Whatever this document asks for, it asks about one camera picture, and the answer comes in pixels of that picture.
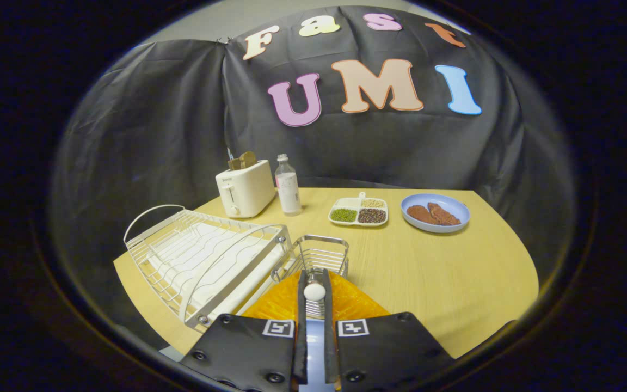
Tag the pile of dark red beans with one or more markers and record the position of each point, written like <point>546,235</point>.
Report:
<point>372,216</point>

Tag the clear plastic bottle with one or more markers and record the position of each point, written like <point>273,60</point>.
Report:
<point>288,190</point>

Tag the blue serving plate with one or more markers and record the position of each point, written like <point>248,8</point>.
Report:
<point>455,206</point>

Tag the black backdrop cloth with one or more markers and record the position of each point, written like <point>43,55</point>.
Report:
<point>172,125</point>

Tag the brown toast slice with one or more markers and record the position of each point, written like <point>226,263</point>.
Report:
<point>248,159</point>
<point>235,163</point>

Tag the brown meat piece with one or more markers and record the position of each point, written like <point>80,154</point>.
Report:
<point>445,215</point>
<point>420,214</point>

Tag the pile of green beans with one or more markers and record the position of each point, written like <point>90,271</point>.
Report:
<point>343,215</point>

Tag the pile of pale beans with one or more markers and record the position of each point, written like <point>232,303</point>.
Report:
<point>373,203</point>

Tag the white drip tray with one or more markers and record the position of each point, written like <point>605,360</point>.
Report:
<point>194,256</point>

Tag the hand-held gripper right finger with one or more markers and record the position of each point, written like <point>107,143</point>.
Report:
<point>329,332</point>

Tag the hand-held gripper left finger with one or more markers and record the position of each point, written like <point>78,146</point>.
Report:
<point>302,326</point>

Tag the cream toaster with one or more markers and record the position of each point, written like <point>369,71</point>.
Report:
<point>248,190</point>

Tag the white spoon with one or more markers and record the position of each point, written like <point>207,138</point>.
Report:
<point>314,292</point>

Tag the white divided tray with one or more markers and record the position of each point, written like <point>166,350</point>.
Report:
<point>347,203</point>

